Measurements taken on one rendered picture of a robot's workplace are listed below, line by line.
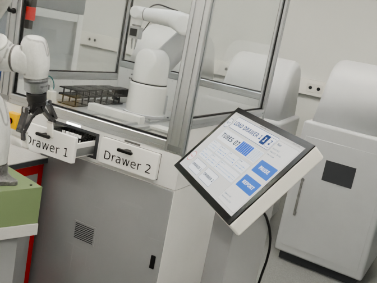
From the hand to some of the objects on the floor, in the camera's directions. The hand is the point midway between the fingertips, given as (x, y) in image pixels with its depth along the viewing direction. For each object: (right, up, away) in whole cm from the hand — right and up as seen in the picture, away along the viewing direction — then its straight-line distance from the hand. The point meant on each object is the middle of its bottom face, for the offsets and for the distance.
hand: (38, 140), depth 202 cm
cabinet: (+18, -79, +81) cm, 115 cm away
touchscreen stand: (+56, -109, -23) cm, 125 cm away
